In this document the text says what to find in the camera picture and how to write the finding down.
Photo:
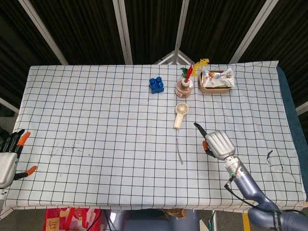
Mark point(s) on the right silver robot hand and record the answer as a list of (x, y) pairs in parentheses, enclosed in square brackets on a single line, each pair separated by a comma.
[(220, 144)]

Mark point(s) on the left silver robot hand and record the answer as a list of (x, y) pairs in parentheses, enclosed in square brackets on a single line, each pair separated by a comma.
[(8, 158)]

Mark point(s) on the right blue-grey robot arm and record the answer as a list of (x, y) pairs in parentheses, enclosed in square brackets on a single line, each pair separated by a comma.
[(260, 199)]

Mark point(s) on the cream handheld fan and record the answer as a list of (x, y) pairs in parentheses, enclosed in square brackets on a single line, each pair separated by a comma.
[(180, 114)]

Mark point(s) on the brown cardboard tray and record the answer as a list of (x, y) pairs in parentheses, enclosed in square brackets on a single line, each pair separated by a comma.
[(213, 87)]

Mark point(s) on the white snack packet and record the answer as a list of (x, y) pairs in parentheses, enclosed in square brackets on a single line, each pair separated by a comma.
[(217, 78)]

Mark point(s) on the brown jar with feathers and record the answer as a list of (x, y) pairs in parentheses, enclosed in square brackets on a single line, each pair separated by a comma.
[(184, 87)]

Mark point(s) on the white checkered tablecloth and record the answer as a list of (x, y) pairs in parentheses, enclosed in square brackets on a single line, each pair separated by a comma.
[(144, 134)]

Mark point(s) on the blue toy building block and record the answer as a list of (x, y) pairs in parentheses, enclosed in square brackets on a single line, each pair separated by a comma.
[(156, 85)]

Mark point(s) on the red patterned bag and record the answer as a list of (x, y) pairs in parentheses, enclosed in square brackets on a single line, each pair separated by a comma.
[(72, 220)]

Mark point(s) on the white folding screen frame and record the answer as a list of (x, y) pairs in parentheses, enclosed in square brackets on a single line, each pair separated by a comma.
[(173, 31)]

